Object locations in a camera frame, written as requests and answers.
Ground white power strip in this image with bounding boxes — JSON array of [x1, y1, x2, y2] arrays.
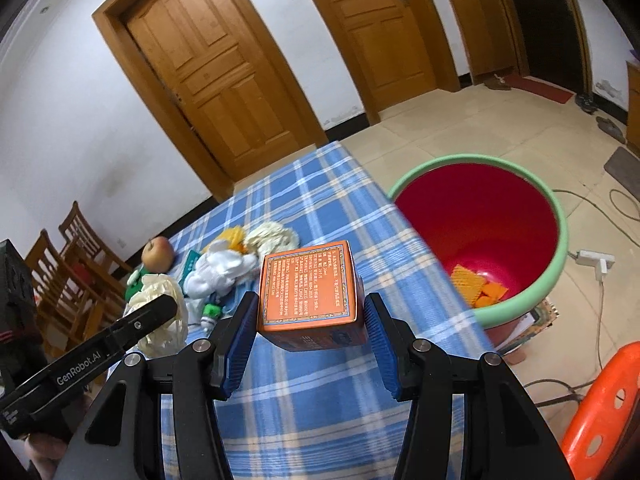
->
[[575, 249, 615, 275]]

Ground small wooden cabinet door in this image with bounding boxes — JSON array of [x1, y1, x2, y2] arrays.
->
[[447, 0, 522, 86]]

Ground yellow snack packet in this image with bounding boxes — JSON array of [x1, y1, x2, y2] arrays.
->
[[215, 227, 249, 254]]

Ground red yellow apple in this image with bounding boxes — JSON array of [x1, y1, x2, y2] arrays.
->
[[141, 236, 174, 274]]

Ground dark doorway with wooden frame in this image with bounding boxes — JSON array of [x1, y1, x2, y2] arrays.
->
[[482, 0, 594, 97]]

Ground small bottle with green cap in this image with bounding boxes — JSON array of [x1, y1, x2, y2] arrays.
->
[[200, 302, 224, 332]]

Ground red basin with green rim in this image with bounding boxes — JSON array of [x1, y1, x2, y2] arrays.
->
[[387, 154, 570, 347]]

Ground grey slippers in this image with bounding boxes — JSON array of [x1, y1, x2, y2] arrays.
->
[[595, 116, 627, 144]]

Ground wooden cabinet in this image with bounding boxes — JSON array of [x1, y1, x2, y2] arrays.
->
[[625, 60, 640, 126]]

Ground orange textured snack packet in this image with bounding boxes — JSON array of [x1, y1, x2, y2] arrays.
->
[[450, 264, 486, 307]]

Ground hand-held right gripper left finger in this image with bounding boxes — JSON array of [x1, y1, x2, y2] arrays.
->
[[52, 291, 261, 480]]

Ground blue plaid tablecloth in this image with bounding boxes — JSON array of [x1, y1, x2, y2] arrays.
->
[[90, 141, 497, 480]]

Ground wooden door with metal handle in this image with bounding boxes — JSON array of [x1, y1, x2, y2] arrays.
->
[[287, 0, 461, 124]]

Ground wooden panel door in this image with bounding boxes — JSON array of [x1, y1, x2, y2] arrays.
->
[[92, 0, 328, 199]]

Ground grey floor mat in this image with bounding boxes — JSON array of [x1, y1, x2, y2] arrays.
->
[[603, 147, 640, 197]]

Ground plain orange packet piece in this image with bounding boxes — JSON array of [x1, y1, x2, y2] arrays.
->
[[472, 282, 509, 309]]

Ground orange printed carton box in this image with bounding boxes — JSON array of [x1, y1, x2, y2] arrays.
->
[[256, 241, 368, 353]]

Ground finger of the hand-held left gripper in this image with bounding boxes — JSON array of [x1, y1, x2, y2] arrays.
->
[[47, 294, 178, 391]]

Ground white power cable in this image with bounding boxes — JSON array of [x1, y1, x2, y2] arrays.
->
[[594, 270, 609, 377]]

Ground green and white wrapper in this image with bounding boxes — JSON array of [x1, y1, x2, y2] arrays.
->
[[125, 270, 147, 307]]

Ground dark floor cable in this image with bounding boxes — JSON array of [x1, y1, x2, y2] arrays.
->
[[522, 374, 597, 407]]

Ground grey looped cable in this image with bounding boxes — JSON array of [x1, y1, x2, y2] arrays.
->
[[552, 187, 640, 249]]

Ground red doormat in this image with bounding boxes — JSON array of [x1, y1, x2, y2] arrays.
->
[[520, 77, 576, 105]]

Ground wooden slat chair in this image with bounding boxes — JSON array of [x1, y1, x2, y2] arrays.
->
[[25, 230, 129, 357], [59, 201, 134, 282]]

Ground orange plastic stool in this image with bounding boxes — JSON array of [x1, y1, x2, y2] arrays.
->
[[560, 341, 640, 480]]

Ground cream foam mesh net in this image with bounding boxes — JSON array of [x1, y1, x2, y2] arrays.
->
[[245, 221, 300, 261]]

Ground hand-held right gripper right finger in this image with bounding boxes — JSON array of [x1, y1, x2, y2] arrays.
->
[[364, 292, 576, 480]]

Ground person's left hand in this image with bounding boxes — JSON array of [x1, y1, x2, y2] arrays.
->
[[26, 436, 67, 477]]

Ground white crumpled cloth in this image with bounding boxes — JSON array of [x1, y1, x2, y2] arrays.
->
[[182, 250, 258, 302]]

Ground teal green packet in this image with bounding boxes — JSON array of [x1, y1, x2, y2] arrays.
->
[[180, 250, 204, 286]]

